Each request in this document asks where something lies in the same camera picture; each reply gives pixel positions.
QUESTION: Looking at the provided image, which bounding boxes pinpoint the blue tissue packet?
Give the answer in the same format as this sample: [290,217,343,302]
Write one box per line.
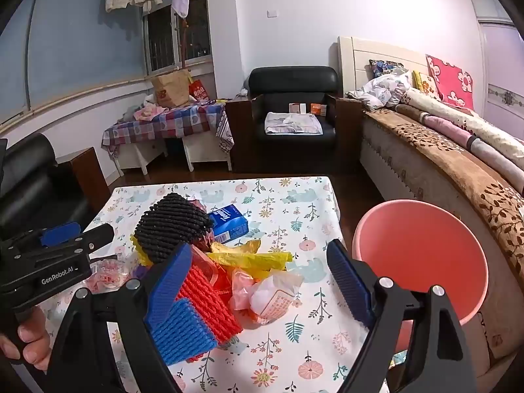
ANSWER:
[208,204,249,244]

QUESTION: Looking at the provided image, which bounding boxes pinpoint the brown floral blanket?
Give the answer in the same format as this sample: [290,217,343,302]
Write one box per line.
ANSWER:
[362,104,524,279]

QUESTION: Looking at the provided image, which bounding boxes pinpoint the wooden coat rack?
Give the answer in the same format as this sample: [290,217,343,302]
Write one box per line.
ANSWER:
[174,12,193,73]

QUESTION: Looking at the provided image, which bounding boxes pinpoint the large blue window pane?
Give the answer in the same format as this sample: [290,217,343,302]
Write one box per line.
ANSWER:
[0,0,148,127]

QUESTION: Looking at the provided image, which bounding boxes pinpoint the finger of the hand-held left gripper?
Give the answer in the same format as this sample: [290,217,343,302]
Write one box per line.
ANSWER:
[74,224,115,256]
[8,222,82,250]

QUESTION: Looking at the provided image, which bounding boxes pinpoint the dark barred window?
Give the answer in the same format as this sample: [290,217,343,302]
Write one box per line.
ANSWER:
[143,0,213,75]

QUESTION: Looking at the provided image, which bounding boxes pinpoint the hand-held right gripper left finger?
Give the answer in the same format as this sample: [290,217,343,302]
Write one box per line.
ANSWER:
[41,242,195,393]

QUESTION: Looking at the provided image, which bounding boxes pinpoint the pink plastic bucket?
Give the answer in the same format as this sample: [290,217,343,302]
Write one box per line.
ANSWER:
[352,200,490,361]

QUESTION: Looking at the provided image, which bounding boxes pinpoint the black leather armchair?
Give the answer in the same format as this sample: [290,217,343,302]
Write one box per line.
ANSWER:
[0,133,111,240]
[225,65,363,173]

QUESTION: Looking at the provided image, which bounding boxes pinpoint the dark patterned pillow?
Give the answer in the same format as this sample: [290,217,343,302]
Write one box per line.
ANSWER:
[368,59,404,79]

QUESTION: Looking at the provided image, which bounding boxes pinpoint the red floral pillow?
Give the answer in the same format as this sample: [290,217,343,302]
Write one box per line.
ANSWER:
[426,54,475,110]

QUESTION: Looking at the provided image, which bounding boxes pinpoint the red gift bag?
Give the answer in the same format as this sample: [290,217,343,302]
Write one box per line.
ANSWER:
[188,80,210,101]

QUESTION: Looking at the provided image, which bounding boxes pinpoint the clear red-printed wrapper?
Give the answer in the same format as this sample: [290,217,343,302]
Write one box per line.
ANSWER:
[84,256,136,295]

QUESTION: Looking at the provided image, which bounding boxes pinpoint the blue foam net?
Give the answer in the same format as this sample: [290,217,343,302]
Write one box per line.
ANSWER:
[149,298,217,366]

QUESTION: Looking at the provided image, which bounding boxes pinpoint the pink clothes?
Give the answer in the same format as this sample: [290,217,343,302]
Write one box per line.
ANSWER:
[135,102,169,121]

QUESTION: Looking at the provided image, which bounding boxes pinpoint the rolled pink cream quilt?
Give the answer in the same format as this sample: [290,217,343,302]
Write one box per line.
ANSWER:
[399,88,524,193]

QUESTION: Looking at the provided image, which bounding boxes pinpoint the crumpled white quilt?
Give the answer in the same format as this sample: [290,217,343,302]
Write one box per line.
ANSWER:
[347,69,412,110]

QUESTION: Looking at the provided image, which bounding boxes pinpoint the red foam net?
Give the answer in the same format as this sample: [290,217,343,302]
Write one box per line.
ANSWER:
[176,264,243,363]

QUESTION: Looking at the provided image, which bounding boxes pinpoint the folded pale cloth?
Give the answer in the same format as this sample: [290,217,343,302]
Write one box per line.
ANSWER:
[264,111,324,136]

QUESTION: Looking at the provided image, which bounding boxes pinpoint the cream wooden bed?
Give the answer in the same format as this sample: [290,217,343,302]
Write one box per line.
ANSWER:
[338,36,524,377]

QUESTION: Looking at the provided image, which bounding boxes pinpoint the person's left hand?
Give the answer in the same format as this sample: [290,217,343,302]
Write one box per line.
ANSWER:
[0,306,52,372]

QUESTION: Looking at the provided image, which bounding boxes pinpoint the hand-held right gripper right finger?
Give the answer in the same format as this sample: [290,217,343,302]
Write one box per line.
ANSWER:
[327,238,478,393]

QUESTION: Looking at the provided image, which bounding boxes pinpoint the lilac wardrobe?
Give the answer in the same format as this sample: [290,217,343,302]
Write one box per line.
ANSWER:
[471,0,524,111]

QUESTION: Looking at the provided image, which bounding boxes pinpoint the brown paper bag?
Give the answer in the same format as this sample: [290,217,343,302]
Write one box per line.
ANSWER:
[151,69,193,108]

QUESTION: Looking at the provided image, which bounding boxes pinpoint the checkered tablecloth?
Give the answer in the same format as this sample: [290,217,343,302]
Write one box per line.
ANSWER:
[102,100,235,158]

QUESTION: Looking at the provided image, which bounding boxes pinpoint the black foam net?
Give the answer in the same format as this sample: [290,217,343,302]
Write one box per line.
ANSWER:
[134,192,214,265]

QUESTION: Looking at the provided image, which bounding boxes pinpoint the white stool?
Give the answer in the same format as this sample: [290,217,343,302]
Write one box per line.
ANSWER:
[115,141,168,177]
[182,135,232,173]

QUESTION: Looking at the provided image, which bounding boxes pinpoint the red plastic bag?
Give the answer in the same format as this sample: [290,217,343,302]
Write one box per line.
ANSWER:
[190,245,232,295]

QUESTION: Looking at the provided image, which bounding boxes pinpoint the white plastic wrapper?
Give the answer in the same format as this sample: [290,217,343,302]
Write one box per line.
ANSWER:
[250,272,304,326]

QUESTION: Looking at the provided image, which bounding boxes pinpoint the pale hanging cloth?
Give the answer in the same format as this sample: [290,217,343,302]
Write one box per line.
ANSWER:
[171,0,197,18]

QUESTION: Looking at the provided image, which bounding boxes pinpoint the floral tablecloth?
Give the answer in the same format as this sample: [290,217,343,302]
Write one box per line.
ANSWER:
[41,176,394,393]

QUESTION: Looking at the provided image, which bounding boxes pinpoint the yellow floral pillow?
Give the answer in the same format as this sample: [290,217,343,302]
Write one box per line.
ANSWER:
[413,70,441,99]

